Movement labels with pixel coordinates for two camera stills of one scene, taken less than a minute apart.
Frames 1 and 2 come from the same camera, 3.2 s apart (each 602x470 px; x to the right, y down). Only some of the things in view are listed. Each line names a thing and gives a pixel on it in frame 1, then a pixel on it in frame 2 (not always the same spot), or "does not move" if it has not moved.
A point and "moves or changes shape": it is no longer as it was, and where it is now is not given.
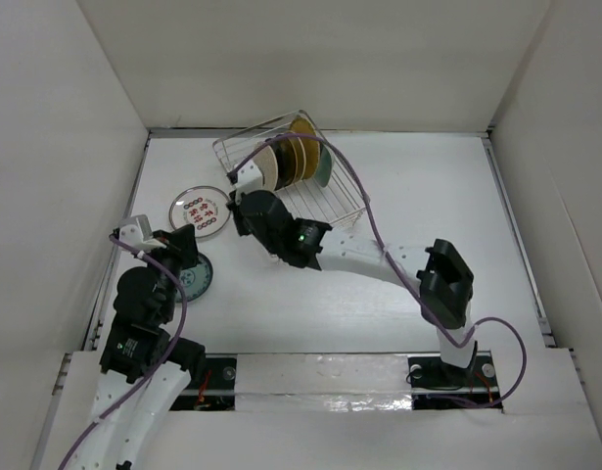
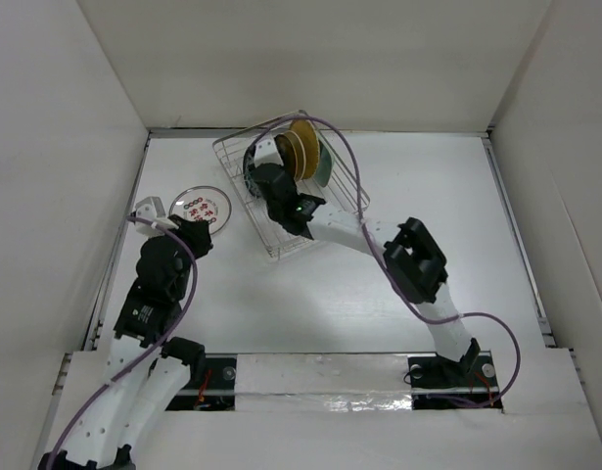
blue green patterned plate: [196, 279] moves or changes shape
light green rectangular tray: [324, 167] does not move
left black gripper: [180, 242] → [195, 230]
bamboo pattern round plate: [303, 125] does not move
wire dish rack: [340, 204] does not move
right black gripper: [233, 207] → [290, 178]
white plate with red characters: [202, 207] does not move
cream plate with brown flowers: [301, 159] does not move
